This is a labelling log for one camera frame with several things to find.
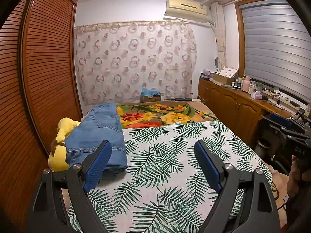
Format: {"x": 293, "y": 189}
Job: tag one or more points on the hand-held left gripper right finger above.
{"x": 209, "y": 168}

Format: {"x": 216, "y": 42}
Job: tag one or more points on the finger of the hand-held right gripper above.
{"x": 275, "y": 129}
{"x": 281, "y": 121}

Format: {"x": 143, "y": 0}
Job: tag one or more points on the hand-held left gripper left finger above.
{"x": 97, "y": 168}

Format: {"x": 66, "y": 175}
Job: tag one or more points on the blue denim pants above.
{"x": 97, "y": 131}

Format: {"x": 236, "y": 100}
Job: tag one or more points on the person's right hand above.
{"x": 297, "y": 172}

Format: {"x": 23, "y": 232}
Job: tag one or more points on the small black tripod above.
{"x": 302, "y": 115}

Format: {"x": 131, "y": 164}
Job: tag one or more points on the purple tissue pack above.
{"x": 256, "y": 95}

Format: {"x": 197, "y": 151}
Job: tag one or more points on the yellow plush toy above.
{"x": 57, "y": 157}

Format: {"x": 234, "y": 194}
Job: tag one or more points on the small white bottle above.
{"x": 252, "y": 88}

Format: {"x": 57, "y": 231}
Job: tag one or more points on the palm leaf print sheet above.
{"x": 158, "y": 162}

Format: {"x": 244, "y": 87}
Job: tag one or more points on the pink bottle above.
{"x": 246, "y": 84}

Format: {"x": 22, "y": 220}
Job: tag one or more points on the wooden sideboard cabinet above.
{"x": 228, "y": 102}

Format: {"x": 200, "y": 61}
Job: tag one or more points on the floral blanket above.
{"x": 170, "y": 116}

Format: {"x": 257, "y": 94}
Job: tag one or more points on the dotted white box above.
{"x": 227, "y": 74}

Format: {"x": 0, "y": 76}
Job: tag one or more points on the grey window blind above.
{"x": 272, "y": 48}

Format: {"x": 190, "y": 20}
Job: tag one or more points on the flat black box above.
{"x": 182, "y": 99}

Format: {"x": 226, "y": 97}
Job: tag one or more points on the cardboard box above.
{"x": 150, "y": 98}

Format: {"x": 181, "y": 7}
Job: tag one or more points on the small purple box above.
{"x": 205, "y": 72}

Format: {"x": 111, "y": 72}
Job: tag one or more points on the tied beige window curtain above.
{"x": 220, "y": 36}

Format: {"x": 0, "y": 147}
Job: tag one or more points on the circle print curtain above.
{"x": 133, "y": 60}

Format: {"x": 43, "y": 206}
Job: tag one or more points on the wooden louvered wardrobe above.
{"x": 43, "y": 65}

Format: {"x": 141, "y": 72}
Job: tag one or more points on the beige wall air conditioner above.
{"x": 184, "y": 6}

